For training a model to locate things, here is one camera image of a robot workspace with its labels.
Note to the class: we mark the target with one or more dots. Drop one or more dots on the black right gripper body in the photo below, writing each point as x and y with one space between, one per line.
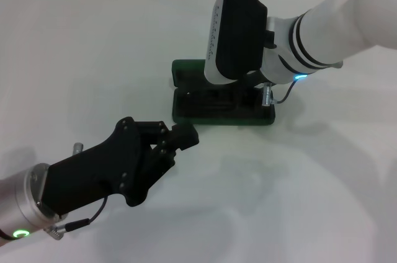
251 95

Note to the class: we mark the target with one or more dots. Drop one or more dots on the silver connector plug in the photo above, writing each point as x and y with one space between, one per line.
78 149
267 95

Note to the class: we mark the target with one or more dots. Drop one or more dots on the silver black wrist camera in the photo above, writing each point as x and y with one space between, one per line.
239 27

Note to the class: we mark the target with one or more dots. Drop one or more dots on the green glasses case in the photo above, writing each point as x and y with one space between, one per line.
223 120

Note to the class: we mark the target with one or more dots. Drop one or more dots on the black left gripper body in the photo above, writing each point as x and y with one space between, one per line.
93 173

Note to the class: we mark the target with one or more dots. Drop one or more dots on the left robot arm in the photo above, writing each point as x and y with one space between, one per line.
18 201

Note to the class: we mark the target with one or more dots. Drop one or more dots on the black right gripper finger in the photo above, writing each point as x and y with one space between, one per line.
187 142
183 129

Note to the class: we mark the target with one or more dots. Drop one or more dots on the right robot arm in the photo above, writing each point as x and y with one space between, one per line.
335 27

